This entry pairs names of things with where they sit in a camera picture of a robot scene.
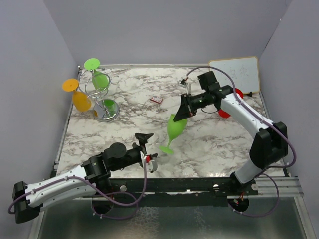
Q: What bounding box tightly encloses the red wine glass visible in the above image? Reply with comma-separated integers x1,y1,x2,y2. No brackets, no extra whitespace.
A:
220,88,245,121

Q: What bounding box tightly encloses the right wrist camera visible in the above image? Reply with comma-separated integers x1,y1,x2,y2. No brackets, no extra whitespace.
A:
178,79,191,94

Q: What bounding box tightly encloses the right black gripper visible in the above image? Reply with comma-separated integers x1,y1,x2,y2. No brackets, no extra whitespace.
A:
174,91,209,121

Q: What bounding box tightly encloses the small red white box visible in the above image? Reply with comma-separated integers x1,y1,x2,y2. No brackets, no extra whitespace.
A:
150,96,163,104

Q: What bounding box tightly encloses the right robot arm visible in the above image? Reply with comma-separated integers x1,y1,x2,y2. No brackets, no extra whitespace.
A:
173,71,288,195

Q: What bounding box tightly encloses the chrome wine glass rack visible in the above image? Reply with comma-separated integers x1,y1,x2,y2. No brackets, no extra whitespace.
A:
78,66,120,122

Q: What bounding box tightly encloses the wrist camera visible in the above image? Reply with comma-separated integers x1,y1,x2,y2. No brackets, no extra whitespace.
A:
178,79,191,94
142,158,158,173

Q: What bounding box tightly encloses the small whiteboard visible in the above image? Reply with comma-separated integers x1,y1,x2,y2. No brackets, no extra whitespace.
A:
209,56,260,94

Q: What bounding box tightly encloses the orange wine glass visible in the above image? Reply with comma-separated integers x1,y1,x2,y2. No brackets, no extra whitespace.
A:
62,78,91,112

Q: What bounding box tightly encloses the green wine glass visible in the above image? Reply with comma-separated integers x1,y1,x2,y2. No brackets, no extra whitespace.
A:
84,58,109,90
159,114,187,154

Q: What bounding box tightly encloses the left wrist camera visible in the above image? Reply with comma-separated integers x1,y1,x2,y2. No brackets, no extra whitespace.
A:
142,158,158,173

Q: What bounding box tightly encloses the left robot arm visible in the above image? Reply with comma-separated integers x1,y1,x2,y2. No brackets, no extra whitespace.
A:
8,133,157,224

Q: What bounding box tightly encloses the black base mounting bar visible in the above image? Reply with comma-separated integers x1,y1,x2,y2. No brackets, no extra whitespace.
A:
96,177,258,207

